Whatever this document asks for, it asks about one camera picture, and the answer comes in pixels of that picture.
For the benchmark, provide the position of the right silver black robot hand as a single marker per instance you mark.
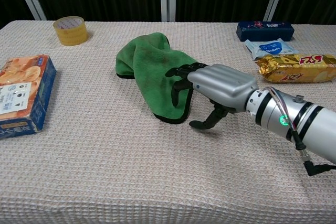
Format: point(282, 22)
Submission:
point(223, 82)

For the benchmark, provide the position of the green microfibre cloth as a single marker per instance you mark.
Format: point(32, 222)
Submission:
point(147, 58)

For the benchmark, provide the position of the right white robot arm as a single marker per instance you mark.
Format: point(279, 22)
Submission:
point(315, 127)

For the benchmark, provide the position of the white blue wet wipes pack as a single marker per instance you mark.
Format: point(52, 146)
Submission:
point(270, 48)

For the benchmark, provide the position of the dark blue rectangular box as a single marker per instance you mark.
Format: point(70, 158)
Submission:
point(265, 31)

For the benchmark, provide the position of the gold snack package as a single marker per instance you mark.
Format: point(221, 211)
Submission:
point(296, 68)

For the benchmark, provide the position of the beige waffle tablecloth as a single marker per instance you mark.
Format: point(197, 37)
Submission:
point(118, 161)

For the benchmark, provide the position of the yellow packing tape roll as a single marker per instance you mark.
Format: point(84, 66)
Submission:
point(70, 31)

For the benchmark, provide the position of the orange blue biscuit box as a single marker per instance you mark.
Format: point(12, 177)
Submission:
point(23, 90)

